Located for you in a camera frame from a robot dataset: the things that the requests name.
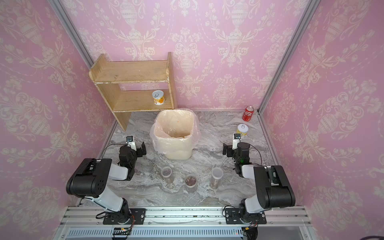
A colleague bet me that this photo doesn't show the clear jar flower tea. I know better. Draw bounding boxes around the clear jar flower tea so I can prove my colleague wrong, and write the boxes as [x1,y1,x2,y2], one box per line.
[161,167,174,184]
[185,176,198,193]
[210,167,224,189]

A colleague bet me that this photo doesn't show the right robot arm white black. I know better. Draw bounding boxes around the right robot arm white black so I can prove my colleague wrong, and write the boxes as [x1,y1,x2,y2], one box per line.
[223,142,296,224]

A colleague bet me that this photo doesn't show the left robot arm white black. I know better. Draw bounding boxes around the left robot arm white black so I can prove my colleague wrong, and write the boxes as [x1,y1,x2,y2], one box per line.
[66,142,147,226]

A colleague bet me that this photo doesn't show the yellow white can on table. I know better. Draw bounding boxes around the yellow white can on table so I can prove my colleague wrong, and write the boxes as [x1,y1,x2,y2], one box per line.
[236,124,249,137]

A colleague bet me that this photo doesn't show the red cola can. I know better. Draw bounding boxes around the red cola can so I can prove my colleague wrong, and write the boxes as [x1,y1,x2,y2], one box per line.
[242,106,255,122]

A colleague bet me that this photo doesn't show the cream trash bin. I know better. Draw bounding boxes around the cream trash bin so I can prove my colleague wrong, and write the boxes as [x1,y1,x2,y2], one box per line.
[153,109,196,161]

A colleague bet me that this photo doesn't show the clear plastic bin liner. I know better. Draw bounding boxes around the clear plastic bin liner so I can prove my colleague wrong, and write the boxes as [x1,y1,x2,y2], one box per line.
[149,108,201,156]

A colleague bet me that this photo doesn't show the yellow white can on shelf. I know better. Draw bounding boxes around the yellow white can on shelf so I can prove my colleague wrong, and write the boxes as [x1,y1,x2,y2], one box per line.
[152,90,165,105]

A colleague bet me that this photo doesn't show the wooden two-tier shelf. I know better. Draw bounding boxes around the wooden two-tier shelf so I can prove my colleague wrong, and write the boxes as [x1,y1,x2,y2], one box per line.
[89,52,179,130]

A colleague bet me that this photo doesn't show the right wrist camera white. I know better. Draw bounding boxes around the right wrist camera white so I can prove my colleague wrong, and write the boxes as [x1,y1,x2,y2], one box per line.
[232,134,242,150]

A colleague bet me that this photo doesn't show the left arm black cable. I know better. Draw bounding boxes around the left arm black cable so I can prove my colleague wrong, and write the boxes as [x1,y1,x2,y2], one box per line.
[101,143,125,159]

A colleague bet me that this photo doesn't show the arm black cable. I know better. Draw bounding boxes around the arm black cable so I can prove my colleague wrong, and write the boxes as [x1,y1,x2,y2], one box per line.
[249,143,264,166]
[101,143,125,159]

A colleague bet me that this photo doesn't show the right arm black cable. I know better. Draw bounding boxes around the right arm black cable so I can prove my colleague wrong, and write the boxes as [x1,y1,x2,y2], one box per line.
[249,143,264,166]

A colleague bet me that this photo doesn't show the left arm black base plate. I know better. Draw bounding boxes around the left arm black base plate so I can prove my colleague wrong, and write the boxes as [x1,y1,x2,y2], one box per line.
[103,208,147,225]

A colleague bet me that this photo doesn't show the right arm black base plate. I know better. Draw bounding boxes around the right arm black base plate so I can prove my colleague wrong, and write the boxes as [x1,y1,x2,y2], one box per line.
[222,206,267,226]

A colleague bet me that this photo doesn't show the aluminium mounting rail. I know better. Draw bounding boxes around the aluminium mounting rail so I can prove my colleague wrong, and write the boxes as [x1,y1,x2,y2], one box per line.
[54,206,317,240]

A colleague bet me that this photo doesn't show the small circuit board with wires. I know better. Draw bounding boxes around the small circuit board with wires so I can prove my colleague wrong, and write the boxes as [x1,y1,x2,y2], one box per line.
[112,227,133,240]

